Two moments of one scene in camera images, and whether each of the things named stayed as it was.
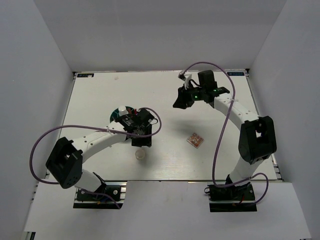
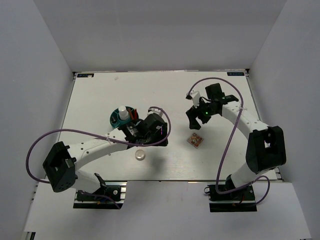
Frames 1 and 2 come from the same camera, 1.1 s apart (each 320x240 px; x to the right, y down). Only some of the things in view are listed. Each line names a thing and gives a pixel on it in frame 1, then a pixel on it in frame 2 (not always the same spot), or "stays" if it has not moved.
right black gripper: x=182 y=98 → x=193 y=113
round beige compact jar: x=139 y=154 stays
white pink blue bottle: x=122 y=111 stays
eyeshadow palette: x=195 y=140 stays
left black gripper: x=146 y=141 → x=164 y=130
